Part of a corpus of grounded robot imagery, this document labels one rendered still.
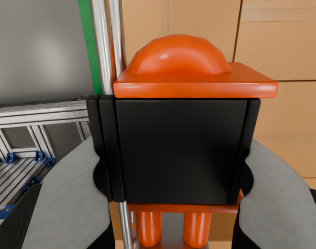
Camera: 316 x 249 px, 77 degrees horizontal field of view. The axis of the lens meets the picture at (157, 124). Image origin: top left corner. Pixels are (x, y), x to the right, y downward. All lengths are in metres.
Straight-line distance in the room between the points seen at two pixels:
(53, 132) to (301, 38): 1.19
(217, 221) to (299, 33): 0.56
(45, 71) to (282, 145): 1.28
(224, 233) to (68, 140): 1.01
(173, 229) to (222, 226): 0.28
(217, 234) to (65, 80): 1.17
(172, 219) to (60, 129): 1.10
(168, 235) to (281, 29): 0.64
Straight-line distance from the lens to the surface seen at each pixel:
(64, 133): 1.26
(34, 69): 1.43
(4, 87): 1.58
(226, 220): 0.49
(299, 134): 0.88
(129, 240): 0.17
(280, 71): 0.75
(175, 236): 0.20
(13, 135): 1.43
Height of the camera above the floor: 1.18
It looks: 63 degrees down
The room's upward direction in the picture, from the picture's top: 176 degrees counter-clockwise
